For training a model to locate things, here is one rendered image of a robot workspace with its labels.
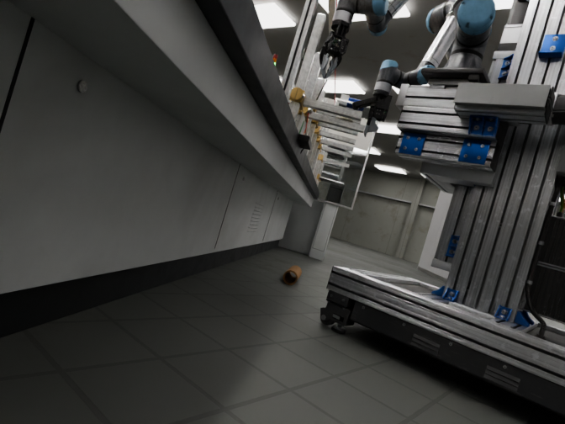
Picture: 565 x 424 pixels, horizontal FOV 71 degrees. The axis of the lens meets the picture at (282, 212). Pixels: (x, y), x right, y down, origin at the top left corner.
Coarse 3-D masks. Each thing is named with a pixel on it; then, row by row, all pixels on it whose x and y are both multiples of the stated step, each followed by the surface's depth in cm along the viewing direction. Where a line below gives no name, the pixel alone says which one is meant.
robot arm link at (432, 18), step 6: (438, 6) 190; (444, 6) 185; (432, 12) 192; (438, 12) 188; (444, 12) 185; (426, 18) 196; (432, 18) 192; (438, 18) 189; (444, 18) 186; (426, 24) 197; (432, 24) 193; (438, 24) 191; (432, 30) 197; (438, 30) 192; (450, 48) 194; (450, 54) 195
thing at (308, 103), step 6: (288, 102) 165; (306, 102) 162; (312, 102) 162; (318, 102) 161; (324, 102) 161; (312, 108) 164; (318, 108) 161; (324, 108) 161; (330, 108) 161; (336, 108) 160; (342, 108) 160; (336, 114) 163; (342, 114) 160; (348, 114) 160; (354, 114) 159; (360, 114) 159
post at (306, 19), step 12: (312, 0) 133; (312, 12) 132; (300, 24) 133; (300, 36) 132; (300, 48) 132; (288, 60) 133; (300, 60) 135; (288, 72) 132; (288, 84) 132; (288, 96) 134
